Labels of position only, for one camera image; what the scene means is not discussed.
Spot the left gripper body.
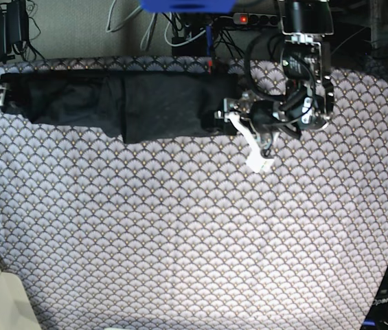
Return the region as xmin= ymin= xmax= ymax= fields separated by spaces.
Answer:
xmin=214 ymin=91 xmax=279 ymax=173

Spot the dark navy T-shirt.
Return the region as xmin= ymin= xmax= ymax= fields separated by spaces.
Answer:
xmin=0 ymin=70 xmax=239 ymax=144

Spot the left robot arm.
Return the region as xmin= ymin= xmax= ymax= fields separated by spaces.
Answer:
xmin=213 ymin=1 xmax=334 ymax=173

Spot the red table clamp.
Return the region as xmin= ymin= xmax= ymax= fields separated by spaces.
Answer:
xmin=207 ymin=58 xmax=216 ymax=74

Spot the black power strip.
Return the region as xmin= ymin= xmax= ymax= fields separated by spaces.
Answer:
xmin=232 ymin=12 xmax=279 ymax=27

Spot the fan patterned tablecloth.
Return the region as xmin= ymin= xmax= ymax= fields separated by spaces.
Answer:
xmin=0 ymin=69 xmax=388 ymax=329

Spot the blue plastic mount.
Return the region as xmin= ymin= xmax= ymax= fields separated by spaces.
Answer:
xmin=140 ymin=0 xmax=236 ymax=13

